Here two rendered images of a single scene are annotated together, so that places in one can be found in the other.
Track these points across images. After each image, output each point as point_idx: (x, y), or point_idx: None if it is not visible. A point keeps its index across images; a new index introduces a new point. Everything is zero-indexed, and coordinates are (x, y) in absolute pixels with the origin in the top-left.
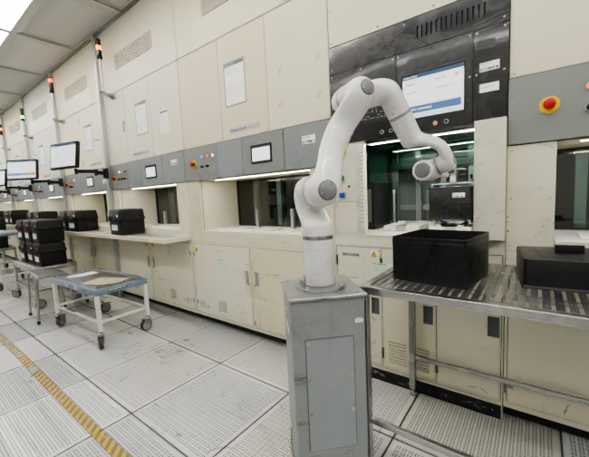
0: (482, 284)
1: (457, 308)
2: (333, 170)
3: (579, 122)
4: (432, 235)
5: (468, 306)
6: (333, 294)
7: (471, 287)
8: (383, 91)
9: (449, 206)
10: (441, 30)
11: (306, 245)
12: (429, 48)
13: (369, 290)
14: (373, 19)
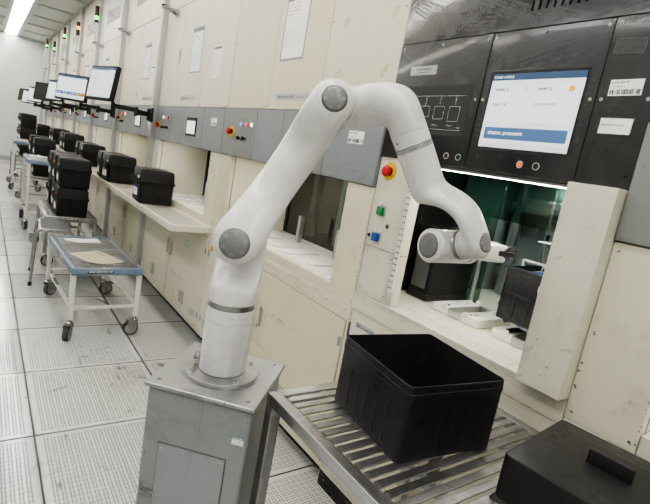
0: (441, 462)
1: None
2: (256, 216)
3: None
4: (439, 350)
5: (358, 492)
6: (212, 393)
7: (411, 462)
8: (383, 105)
9: (529, 306)
10: (570, 4)
11: (206, 310)
12: (544, 33)
13: (275, 404)
14: None
